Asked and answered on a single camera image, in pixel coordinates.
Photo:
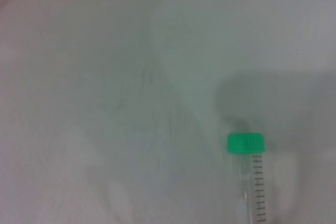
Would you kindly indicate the green capped clear test tube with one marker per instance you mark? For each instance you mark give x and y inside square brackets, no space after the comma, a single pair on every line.
[245,142]

